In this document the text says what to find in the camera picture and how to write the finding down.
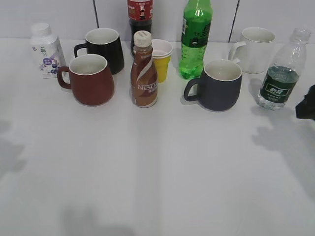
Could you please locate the yellow paper cup stack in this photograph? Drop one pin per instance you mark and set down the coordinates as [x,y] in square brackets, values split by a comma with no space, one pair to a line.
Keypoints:
[162,51]

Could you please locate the dark red mug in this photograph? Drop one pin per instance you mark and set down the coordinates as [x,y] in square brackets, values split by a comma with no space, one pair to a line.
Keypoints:
[89,78]

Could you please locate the black tapered mug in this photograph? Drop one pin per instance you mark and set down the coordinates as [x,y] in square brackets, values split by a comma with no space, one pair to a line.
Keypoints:
[105,42]

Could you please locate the white blueberry yogurt bottle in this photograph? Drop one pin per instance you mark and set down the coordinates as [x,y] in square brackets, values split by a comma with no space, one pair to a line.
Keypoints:
[46,50]

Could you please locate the cola bottle red label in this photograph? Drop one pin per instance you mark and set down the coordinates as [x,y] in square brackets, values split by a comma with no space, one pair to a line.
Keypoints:
[140,14]

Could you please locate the clear water bottle green label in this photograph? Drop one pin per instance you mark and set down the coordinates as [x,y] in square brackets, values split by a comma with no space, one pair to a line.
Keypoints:
[284,71]

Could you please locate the brown Nescafe coffee bottle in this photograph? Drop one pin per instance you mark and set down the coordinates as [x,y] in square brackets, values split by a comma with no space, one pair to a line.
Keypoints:
[143,76]

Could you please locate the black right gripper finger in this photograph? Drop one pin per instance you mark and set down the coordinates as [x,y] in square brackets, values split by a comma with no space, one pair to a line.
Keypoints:
[306,108]

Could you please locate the dark grey round mug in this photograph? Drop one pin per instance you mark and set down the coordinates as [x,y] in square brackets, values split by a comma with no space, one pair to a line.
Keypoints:
[218,87]

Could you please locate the white ceramic mug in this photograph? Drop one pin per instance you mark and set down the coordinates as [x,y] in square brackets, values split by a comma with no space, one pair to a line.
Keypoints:
[253,51]

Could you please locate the green soda bottle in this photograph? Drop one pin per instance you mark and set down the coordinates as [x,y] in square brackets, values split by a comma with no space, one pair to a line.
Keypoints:
[197,18]

